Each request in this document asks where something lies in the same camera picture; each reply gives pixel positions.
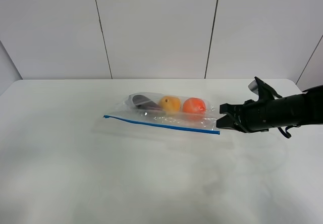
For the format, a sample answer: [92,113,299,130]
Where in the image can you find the clear zip bag blue strip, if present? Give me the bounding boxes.
[103,92,220,135]

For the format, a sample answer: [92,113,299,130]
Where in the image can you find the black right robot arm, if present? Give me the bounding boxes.
[216,86,322,138]

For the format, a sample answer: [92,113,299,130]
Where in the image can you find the orange fruit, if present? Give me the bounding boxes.
[182,97,206,114]

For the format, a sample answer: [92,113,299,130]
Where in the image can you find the yellow pear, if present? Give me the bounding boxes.
[158,96,181,115]

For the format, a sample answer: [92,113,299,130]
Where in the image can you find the purple eggplant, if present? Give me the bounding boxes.
[132,94,163,110]

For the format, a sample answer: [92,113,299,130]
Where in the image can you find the blue cable loop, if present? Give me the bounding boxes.
[277,124,301,139]

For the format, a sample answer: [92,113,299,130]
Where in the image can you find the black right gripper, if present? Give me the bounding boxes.
[216,100,269,133]

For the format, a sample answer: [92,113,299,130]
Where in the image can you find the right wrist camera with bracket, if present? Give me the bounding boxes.
[248,77,282,100]

